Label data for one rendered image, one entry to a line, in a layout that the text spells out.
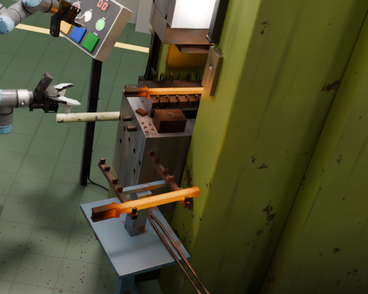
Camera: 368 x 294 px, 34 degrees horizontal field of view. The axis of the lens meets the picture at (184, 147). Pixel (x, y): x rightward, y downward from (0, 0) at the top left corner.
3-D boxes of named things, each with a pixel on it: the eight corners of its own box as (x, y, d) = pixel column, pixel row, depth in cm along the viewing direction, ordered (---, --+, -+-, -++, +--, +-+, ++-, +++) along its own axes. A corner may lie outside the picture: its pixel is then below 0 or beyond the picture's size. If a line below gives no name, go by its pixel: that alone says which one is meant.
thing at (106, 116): (56, 125, 296) (57, 116, 293) (55, 119, 300) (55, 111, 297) (141, 122, 313) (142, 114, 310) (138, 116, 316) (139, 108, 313)
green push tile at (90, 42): (91, 52, 284) (98, 38, 282) (81, 45, 287) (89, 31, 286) (93, 53, 285) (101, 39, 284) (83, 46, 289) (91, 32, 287)
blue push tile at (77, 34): (78, 43, 289) (85, 29, 287) (69, 36, 292) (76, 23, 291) (81, 44, 290) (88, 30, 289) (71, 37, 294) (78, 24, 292)
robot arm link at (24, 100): (16, 86, 241) (18, 96, 235) (28, 85, 243) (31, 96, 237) (16, 101, 245) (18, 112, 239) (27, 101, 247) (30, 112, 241)
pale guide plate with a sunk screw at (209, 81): (209, 96, 229) (218, 57, 219) (201, 84, 235) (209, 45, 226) (214, 95, 230) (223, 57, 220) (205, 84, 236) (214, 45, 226)
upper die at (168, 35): (163, 44, 238) (166, 22, 233) (148, 21, 253) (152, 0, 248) (255, 45, 254) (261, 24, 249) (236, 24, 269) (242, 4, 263)
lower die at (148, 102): (149, 117, 259) (152, 101, 254) (137, 93, 273) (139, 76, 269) (236, 114, 274) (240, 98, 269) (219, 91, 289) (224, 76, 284)
